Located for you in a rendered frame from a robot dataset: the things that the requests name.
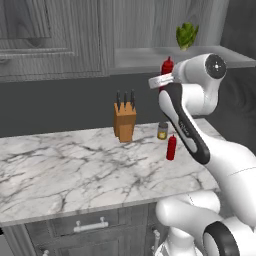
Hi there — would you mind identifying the red ketchup bottle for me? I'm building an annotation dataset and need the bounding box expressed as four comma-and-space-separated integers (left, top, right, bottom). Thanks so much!
158, 56, 175, 93
166, 134, 178, 162

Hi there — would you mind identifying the open grey wall cabinet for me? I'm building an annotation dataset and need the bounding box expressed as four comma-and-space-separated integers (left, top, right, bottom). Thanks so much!
99, 0, 256, 76

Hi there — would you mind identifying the wooden knife block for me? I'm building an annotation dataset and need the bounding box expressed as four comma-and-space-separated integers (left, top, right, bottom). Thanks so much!
113, 101, 138, 144

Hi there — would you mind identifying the grey drawer front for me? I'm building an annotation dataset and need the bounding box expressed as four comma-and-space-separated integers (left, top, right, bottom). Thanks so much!
49, 208, 121, 238

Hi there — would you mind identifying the dark grey wood panel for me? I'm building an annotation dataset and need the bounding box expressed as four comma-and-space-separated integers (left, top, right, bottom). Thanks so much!
219, 0, 256, 148

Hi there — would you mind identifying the white drawer handle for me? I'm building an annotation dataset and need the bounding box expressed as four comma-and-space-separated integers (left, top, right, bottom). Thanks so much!
73, 216, 110, 234

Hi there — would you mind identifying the grey wood cabinet door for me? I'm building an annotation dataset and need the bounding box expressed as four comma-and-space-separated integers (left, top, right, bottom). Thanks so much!
0, 0, 110, 83

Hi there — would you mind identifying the small dark jar yellow label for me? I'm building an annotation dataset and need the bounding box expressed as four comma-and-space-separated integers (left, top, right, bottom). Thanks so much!
157, 121, 169, 141

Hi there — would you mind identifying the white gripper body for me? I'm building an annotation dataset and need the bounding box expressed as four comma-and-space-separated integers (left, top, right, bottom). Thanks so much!
148, 73, 177, 90

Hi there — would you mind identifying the green lettuce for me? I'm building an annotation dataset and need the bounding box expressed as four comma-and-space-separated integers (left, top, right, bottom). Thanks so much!
175, 22, 200, 52

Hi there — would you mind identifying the narrow grey base cabinet door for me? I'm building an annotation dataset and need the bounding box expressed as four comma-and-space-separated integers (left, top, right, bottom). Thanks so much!
146, 201, 168, 256

